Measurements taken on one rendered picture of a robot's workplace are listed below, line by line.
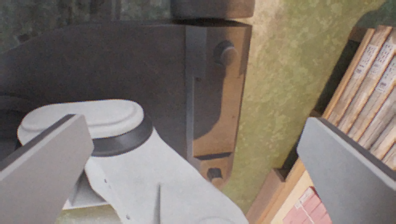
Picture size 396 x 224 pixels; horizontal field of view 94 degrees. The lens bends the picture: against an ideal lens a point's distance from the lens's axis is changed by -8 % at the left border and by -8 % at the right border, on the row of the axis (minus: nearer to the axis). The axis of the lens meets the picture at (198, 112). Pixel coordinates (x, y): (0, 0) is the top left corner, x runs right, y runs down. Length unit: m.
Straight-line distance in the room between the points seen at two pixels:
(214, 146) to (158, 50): 0.30
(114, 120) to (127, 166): 0.08
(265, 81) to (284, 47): 0.13
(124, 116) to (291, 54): 0.61
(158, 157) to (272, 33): 0.55
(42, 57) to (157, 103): 0.26
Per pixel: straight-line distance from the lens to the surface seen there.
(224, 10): 0.44
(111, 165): 0.34
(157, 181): 0.30
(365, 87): 0.83
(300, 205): 1.22
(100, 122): 0.36
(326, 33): 0.86
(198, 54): 0.43
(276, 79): 0.79
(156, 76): 0.47
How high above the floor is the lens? 0.61
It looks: 58 degrees down
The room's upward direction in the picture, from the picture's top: 158 degrees clockwise
